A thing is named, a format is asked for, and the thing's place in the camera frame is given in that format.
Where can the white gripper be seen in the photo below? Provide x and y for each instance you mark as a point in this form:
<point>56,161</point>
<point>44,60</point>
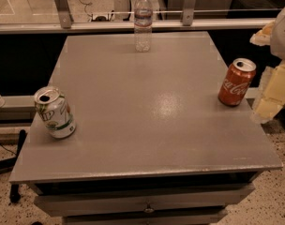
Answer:
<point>282,35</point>

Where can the red coke can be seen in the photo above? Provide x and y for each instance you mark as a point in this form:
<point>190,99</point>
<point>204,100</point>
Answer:
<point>237,81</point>

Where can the clear plastic water bottle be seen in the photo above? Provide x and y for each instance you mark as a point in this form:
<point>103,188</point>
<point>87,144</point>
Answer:
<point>143,19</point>

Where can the white green 7up can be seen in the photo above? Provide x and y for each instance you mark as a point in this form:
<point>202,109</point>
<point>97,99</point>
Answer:
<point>53,109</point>

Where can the grey drawer cabinet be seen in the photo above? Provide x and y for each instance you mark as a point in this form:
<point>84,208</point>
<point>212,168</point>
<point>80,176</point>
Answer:
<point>145,120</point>

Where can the upper grey drawer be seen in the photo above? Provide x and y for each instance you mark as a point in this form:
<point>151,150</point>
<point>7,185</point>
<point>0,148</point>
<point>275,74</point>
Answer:
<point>142,200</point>

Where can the grey drawer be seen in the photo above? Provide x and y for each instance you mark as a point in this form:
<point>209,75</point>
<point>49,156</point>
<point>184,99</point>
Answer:
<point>142,200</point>
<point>188,216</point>

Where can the lower grey drawer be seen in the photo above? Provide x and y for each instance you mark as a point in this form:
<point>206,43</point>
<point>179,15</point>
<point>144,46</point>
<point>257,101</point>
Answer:
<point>188,216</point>

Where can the metal railing beam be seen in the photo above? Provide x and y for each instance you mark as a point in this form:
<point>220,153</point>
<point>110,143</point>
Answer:
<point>119,27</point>

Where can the black chair base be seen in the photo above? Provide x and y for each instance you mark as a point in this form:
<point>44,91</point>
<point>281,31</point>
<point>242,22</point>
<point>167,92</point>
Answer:
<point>7,165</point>

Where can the right metal railing post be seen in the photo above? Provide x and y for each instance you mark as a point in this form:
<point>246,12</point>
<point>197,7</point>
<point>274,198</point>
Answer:
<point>188,12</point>

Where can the metal railing post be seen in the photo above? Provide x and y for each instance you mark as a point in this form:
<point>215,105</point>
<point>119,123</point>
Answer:
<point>64,15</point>
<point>188,12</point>

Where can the left metal railing post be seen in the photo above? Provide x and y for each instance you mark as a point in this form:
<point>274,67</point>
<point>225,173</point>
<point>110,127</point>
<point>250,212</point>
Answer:
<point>64,15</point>

